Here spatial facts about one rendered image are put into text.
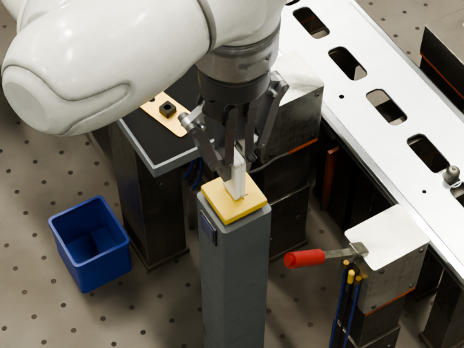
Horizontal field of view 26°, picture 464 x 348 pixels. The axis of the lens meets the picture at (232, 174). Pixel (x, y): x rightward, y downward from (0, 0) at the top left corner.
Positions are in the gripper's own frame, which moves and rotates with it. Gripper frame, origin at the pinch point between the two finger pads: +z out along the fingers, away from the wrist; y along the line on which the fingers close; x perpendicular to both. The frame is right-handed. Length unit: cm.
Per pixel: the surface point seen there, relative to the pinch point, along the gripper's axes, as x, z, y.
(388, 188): -1.2, 19.6, 24.6
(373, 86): 15.5, 19.9, 34.1
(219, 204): -0.6, 3.9, -2.4
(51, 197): 43, 50, -11
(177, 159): 7.5, 3.6, -3.6
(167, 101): 15.8, 2.7, -0.4
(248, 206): -2.7, 3.9, 0.5
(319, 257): -10.7, 8.6, 5.6
